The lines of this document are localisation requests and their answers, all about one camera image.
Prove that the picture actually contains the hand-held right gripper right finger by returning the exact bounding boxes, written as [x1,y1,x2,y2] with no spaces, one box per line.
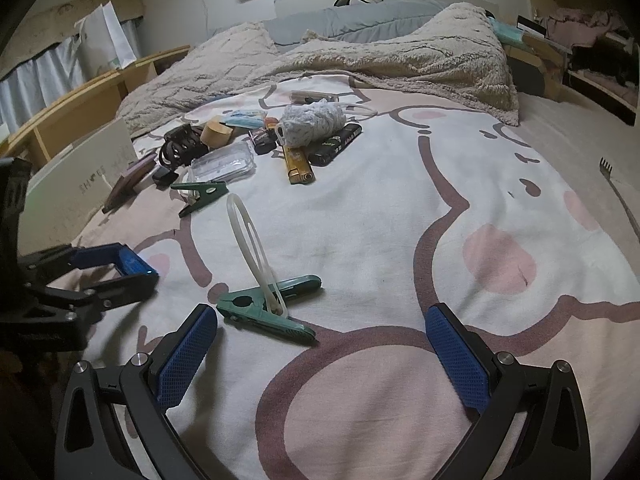
[424,303,592,480]

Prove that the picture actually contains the brown wallet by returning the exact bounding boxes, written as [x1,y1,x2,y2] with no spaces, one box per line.
[101,151,157,214]

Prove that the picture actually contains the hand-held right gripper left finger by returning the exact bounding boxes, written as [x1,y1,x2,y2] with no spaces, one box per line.
[52,303,219,480]

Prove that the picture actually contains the grey pillow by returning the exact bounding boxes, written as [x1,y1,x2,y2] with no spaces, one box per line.
[262,0,451,43]

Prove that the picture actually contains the clear plastic case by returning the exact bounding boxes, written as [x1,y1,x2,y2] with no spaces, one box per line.
[189,141,257,186]

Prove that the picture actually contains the beige fluffy blanket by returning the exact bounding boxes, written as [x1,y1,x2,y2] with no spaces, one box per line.
[120,2,521,128]

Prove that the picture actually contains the printed blanket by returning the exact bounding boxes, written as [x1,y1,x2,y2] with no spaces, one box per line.
[50,72,640,480]

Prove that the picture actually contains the back scratcher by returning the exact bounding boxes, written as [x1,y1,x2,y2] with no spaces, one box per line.
[599,156,640,238]

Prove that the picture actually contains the pink clothes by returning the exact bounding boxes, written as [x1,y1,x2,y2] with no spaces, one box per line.
[545,7,628,46]

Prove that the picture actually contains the gold lighter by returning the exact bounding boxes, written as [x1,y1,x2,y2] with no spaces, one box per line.
[282,142,317,186]

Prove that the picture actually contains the pink bed sheet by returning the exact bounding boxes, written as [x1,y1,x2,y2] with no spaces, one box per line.
[517,91,640,246]

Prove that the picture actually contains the black lighter with green print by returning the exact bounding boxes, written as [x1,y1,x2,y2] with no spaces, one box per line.
[307,122,363,167]

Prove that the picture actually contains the light teal cloth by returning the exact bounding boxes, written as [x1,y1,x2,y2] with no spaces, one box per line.
[487,17,526,46]

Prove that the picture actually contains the wooden bed frame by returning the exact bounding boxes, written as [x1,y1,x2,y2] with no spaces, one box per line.
[0,45,193,171]

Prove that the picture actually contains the light blue packet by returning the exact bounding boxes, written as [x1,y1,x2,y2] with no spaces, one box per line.
[222,108,266,129]

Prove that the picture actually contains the dark green plastic clip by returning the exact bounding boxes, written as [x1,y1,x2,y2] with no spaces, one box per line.
[171,180,232,218]

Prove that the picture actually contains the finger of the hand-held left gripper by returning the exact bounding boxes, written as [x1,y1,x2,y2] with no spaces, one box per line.
[45,272,160,312]
[17,242,128,283]

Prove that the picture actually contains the grey white fluffy ball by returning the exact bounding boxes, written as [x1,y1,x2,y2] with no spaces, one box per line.
[277,100,348,148]

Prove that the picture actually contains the white curtain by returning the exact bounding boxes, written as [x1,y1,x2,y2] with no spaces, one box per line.
[0,35,86,133]

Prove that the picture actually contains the white paper bag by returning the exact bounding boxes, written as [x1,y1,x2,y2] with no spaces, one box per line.
[75,2,138,72]

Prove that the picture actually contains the black hair claw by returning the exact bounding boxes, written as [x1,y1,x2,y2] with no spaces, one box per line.
[159,124,208,168]

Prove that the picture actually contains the beige cardboard box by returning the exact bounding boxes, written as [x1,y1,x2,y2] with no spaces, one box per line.
[27,117,137,241]

